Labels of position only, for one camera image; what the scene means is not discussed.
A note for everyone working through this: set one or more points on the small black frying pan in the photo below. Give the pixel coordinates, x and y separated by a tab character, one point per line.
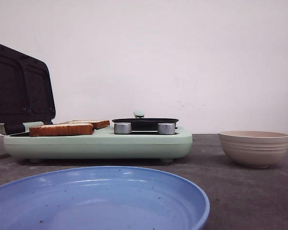
142	123

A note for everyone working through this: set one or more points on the mint green breakfast maker base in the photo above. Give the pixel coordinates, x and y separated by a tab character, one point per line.
102	144

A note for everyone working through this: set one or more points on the silver left control knob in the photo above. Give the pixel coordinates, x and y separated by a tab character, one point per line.
122	128

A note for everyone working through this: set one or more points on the white bread slice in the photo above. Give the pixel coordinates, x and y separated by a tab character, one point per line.
71	129
97	124

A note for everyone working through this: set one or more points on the mint green breakfast maker lid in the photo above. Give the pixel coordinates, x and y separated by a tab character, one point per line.
26	96

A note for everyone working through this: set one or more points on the beige ribbed bowl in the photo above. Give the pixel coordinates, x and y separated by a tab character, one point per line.
258	149

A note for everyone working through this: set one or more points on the silver control knob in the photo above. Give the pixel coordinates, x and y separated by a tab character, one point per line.
122	128
166	128

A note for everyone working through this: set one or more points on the blue plate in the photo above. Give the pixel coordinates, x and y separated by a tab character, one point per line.
103	198

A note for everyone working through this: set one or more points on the silver right control knob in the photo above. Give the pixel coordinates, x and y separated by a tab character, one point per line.
166	128

